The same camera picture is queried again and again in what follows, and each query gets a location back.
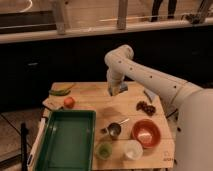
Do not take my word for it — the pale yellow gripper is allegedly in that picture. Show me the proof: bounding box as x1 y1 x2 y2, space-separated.
108 80 121 96

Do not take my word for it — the blue sponge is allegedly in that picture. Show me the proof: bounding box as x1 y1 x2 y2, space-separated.
118 82 128 93

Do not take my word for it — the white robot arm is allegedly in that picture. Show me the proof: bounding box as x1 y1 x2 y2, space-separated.
104 45 213 171

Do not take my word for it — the green plastic tray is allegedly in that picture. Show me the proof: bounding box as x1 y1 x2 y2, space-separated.
34 110 96 171

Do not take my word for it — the blue-grey cloth piece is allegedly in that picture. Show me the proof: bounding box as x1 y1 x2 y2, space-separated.
144 89 155 102

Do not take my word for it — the dark grape bunch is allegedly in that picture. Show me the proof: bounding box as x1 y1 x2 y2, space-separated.
136 101 156 116

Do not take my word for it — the metal measuring cup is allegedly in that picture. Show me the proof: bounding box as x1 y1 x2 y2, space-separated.
100 119 129 139

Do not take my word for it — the red tomato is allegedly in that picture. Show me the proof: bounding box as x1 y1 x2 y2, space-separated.
64 97 75 109

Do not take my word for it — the green chili pepper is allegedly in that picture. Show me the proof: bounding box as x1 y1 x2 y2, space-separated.
49 90 70 96

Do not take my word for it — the red bowl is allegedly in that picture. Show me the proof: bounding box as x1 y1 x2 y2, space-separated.
131 119 161 149

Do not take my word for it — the green cup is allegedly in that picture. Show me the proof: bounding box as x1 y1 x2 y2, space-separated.
95 142 112 160

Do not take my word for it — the white cup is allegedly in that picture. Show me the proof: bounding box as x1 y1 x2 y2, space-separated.
124 140 143 161

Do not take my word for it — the black pole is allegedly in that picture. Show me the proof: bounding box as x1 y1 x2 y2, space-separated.
21 123 28 171

